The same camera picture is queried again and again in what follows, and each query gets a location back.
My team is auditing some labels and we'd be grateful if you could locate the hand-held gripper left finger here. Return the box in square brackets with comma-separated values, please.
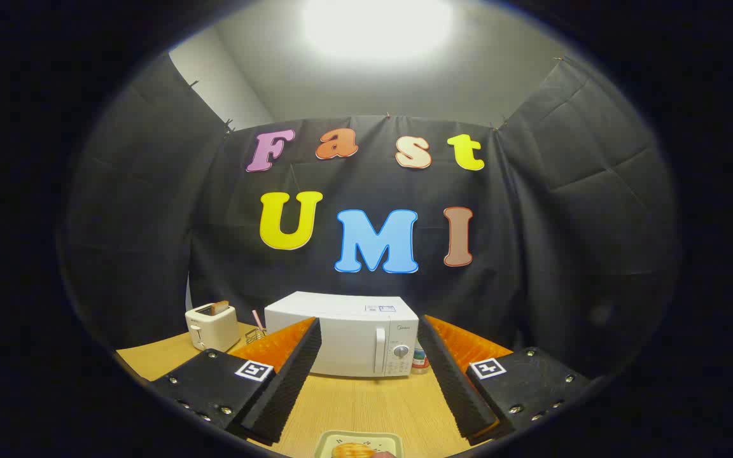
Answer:
[149, 317, 323, 445]

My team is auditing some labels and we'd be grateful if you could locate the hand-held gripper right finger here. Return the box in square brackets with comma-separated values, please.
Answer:
[417, 314, 591, 446]

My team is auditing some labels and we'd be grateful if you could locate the white microwave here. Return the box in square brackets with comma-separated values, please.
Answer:
[264, 291, 419, 378]

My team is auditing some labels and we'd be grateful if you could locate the golden bread roll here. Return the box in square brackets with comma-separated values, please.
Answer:
[332, 443, 377, 458]

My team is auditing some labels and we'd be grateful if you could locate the pale green square plate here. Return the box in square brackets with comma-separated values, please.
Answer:
[314, 430, 404, 458]

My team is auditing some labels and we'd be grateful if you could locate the white toaster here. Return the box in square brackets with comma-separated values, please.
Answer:
[185, 303, 241, 352]

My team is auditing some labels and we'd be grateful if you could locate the ceiling light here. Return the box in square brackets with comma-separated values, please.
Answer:
[300, 0, 456, 64]

